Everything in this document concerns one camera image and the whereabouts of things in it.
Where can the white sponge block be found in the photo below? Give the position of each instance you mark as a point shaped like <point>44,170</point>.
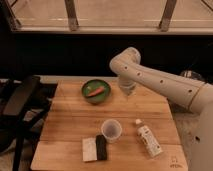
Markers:
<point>89,149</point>

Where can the orange carrot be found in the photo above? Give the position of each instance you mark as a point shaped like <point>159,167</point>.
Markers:
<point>96,92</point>

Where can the white lying bottle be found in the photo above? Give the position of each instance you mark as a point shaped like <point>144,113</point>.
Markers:
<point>152,145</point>

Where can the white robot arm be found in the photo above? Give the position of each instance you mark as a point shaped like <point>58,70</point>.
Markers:
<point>194,95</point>

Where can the black office chair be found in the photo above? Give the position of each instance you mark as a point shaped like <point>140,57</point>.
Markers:
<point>24,105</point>

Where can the metal bowl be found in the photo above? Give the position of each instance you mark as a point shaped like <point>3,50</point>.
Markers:
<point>192,75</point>

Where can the black sponge block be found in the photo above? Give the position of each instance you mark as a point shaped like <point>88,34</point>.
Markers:
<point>101,147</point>

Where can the translucent end effector tip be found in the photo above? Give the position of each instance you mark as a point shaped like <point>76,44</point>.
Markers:
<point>128,90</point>

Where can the green round plate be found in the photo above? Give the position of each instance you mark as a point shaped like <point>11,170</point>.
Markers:
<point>93,84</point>

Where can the clear plastic cup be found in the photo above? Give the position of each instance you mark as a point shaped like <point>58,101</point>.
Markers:
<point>111,129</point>

